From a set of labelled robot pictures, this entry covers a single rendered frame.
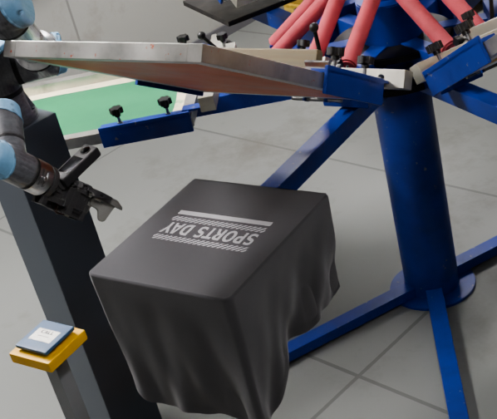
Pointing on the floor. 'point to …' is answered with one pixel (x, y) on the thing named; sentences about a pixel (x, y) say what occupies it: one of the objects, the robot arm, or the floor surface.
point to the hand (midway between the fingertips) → (110, 201)
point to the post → (59, 372)
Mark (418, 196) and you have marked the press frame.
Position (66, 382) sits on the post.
